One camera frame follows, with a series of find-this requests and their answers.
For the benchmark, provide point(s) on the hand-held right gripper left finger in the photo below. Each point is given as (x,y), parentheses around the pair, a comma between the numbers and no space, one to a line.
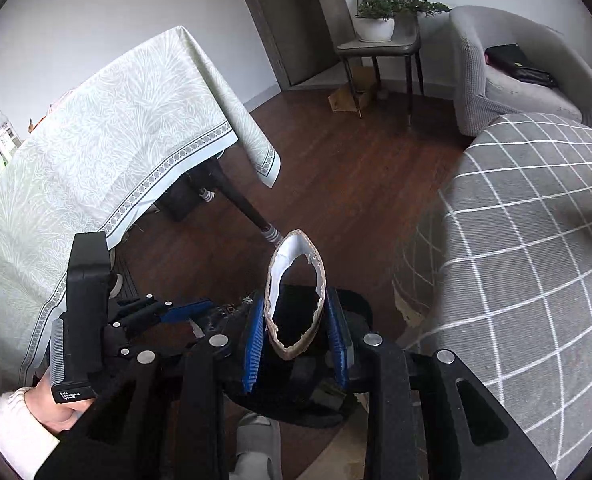
(253,355)

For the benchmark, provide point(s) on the beige floor mat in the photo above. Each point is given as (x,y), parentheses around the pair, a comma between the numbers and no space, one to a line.
(336,455)

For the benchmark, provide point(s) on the grey checked tablecloth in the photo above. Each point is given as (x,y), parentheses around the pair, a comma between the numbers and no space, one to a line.
(515,270)

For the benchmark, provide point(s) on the grey dining chair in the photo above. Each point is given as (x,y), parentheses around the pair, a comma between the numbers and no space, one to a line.
(380,47)

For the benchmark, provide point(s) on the person's grey slipper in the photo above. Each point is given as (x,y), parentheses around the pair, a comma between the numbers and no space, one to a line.
(258,445)

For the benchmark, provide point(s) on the pale green patterned tablecloth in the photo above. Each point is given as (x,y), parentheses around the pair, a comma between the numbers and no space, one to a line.
(101,150)

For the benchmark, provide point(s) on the potted plant in white pot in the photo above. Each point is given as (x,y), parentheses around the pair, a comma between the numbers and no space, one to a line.
(375,27)

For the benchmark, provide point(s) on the dark wooden door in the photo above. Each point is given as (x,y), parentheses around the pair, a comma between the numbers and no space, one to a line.
(296,25)

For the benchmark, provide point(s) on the black table leg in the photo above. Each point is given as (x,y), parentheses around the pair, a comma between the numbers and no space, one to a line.
(241,200)

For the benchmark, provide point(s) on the cardboard box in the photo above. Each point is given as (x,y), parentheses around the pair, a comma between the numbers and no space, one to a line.
(348,97)

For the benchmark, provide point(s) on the person's left hand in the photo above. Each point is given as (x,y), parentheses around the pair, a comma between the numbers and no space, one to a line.
(53,407)

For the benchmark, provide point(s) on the grey armchair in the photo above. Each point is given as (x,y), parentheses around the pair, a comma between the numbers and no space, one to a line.
(525,100)

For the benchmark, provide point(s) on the black handbag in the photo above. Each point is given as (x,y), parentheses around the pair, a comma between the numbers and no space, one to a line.
(515,62)

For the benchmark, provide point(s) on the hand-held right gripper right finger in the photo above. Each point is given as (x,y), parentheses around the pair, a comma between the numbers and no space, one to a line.
(338,345)

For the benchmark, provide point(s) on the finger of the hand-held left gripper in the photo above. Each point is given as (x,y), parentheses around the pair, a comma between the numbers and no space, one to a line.
(183,311)
(146,337)

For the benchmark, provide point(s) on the black box under table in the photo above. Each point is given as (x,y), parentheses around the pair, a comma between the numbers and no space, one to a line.
(181,200)

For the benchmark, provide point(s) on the white plastic bottle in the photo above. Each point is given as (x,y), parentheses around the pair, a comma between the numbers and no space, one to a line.
(1,130)

